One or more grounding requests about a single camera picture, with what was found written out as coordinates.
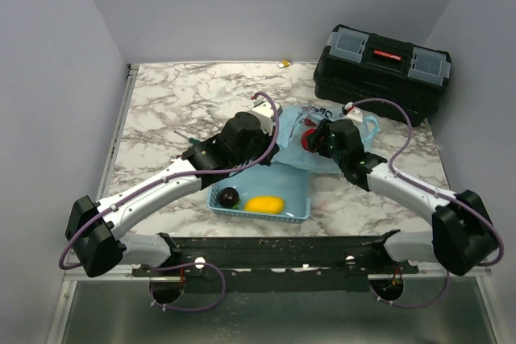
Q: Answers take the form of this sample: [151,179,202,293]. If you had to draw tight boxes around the smooth red fake apple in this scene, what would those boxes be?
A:
[301,128,318,153]

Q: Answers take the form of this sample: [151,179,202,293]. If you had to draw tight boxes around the light blue plastic bag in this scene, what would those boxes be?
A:
[273,103,389,174]

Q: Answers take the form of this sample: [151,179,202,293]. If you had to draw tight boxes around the yellow fake fruit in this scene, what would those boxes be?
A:
[243,196,285,215]

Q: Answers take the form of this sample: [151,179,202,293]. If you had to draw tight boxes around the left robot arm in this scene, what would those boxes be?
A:
[59,112,278,277]

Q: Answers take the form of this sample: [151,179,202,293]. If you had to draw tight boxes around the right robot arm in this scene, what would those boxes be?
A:
[302,119,503,276]

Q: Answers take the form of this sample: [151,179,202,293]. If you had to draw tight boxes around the dark purple fake mangosteen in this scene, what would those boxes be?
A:
[217,187,241,209]

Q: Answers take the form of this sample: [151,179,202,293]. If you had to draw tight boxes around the light blue plastic basket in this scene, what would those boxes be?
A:
[206,164,311,223]

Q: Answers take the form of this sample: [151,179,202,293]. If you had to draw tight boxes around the black plastic toolbox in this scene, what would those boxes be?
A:
[313,24,452,127]

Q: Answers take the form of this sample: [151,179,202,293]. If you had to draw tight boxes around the small yellow white tag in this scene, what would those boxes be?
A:
[278,60,292,68]

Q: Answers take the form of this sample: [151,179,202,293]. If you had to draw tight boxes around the aluminium extrusion bar right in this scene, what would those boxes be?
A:
[414,261,491,279]

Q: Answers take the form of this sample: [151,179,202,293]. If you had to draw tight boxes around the aluminium extrusion bar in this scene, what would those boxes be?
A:
[64,265,133,281]
[414,261,491,279]

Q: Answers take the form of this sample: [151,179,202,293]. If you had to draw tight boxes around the aluminium extrusion bar left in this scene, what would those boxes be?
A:
[64,265,133,281]

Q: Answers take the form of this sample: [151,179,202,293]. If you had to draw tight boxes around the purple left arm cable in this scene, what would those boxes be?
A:
[58,91,281,313]

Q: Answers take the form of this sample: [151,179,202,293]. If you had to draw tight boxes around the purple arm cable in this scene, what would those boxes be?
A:
[342,97,505,309]
[58,91,281,313]

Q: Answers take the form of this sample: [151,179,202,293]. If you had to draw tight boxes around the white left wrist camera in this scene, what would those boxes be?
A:
[251,98,277,135]

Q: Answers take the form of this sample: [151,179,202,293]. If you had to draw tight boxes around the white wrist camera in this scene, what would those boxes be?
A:
[343,102,364,124]
[251,98,277,135]

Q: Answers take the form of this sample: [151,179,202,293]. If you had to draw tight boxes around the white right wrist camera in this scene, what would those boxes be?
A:
[343,102,364,124]

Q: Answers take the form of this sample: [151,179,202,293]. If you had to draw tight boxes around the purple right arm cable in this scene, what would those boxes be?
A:
[342,97,505,309]

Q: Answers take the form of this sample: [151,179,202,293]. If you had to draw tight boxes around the black front mounting rail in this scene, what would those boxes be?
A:
[132,236,418,293]

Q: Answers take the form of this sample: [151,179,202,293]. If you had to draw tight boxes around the aluminium left side rail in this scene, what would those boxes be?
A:
[94,64,139,202]

